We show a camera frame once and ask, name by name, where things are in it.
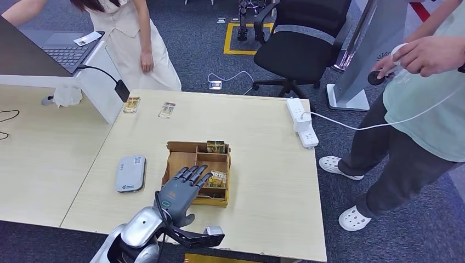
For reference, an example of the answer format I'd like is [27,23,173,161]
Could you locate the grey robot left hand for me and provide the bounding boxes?
[157,164,213,228]

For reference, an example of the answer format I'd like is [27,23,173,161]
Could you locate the person's right hand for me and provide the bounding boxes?
[371,54,399,80]

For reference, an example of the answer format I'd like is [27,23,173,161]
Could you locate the person's left hand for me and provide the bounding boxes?
[140,50,155,73]
[393,35,465,78]

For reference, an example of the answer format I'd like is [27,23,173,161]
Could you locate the black round controller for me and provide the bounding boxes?
[367,71,386,87]

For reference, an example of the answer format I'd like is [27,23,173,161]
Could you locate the white handheld controller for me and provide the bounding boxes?
[389,42,410,73]

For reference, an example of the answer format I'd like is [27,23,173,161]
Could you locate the white ID card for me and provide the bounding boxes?
[73,31,103,47]

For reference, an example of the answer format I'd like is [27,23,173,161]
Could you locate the person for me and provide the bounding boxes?
[2,0,183,92]
[319,0,465,232]

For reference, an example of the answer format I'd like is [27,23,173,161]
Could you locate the room key card HOTEL print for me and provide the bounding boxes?
[207,169,228,188]

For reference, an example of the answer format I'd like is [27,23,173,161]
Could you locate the grey card reader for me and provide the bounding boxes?
[115,155,147,193]

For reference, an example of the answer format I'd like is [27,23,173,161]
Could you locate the green gold room key card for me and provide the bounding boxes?
[206,140,226,154]

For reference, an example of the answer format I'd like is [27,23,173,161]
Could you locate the silver kiosk stand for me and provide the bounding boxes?
[326,0,418,111]

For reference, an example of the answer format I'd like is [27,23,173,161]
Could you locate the wooden organizer box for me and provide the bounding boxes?
[162,141,232,208]

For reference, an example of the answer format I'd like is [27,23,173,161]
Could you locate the white raised desk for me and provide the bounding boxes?
[0,41,131,125]

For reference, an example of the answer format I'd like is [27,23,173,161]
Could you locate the dark grey laptop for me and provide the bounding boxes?
[0,16,105,78]

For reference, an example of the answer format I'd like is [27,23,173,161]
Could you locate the yellow floor tape square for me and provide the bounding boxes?
[223,23,275,56]

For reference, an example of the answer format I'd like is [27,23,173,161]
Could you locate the white crumpled tissue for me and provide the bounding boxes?
[53,86,83,108]

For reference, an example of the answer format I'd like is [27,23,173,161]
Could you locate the black office chair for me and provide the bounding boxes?
[251,0,353,100]

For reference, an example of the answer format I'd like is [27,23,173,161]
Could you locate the white plug charger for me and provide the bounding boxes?
[293,111,313,133]

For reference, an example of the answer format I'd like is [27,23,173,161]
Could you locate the black robot legs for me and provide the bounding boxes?
[237,0,266,42]

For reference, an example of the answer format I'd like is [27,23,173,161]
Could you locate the white power strip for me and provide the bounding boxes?
[286,97,320,150]

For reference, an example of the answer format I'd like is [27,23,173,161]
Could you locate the white clog shoe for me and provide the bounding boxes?
[338,205,373,232]
[319,156,365,181]

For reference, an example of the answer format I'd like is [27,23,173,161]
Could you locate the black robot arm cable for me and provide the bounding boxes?
[154,190,173,263]

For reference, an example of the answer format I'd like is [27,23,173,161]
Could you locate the black laptop power cable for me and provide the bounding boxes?
[77,65,131,104]

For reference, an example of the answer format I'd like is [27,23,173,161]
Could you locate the white floor cable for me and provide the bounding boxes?
[207,71,254,96]

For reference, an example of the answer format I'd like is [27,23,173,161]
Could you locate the white controller cable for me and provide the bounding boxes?
[300,83,465,130]

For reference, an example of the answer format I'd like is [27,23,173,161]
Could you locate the thin black cable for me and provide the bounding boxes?
[0,109,20,141]

